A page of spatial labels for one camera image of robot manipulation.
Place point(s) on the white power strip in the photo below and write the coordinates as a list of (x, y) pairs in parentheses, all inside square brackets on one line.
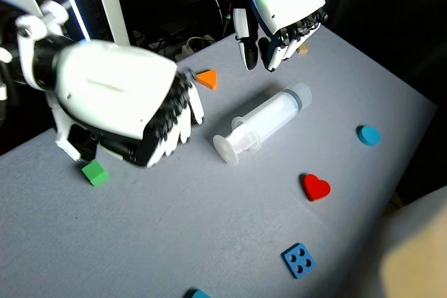
[(188, 50)]

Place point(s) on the pale beige blurred object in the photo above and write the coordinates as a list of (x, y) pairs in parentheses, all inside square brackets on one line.
[(415, 252)]

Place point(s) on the grey table cloth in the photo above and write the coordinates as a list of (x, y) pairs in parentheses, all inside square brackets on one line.
[(209, 224)]

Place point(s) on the small tan wooden block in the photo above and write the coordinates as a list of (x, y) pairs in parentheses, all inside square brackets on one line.
[(303, 49)]

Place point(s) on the light blue round block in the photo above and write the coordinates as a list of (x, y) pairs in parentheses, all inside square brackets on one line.
[(369, 135)]

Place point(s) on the large clear plastic syringe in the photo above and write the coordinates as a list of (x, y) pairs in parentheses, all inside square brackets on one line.
[(269, 109)]

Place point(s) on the plain blue block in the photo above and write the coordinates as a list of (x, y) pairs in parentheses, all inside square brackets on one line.
[(197, 294)]

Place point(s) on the red heart block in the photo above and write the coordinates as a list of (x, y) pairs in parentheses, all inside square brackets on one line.
[(314, 188)]

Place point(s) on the orange triangle block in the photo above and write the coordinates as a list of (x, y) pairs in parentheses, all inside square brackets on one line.
[(207, 78)]

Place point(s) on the green cube block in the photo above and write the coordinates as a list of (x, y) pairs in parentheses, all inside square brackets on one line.
[(94, 172)]

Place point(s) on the blue square block four holes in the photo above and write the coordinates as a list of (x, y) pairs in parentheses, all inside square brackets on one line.
[(299, 266)]

